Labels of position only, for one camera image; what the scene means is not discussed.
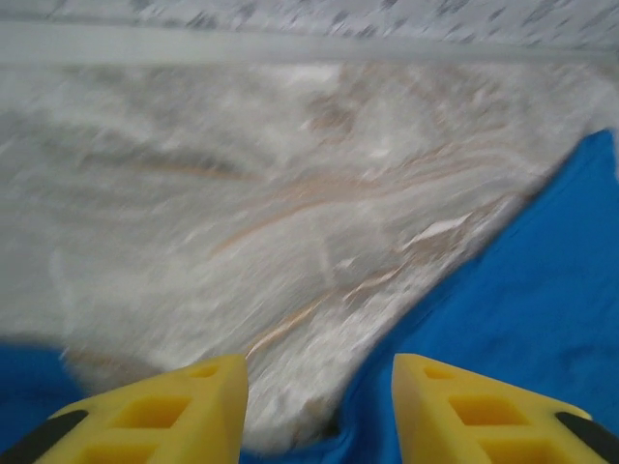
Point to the blue t-shirt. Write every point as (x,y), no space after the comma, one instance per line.
(532,290)

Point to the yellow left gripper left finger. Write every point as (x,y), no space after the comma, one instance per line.
(203,411)

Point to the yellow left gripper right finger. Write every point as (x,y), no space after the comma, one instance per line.
(425,411)

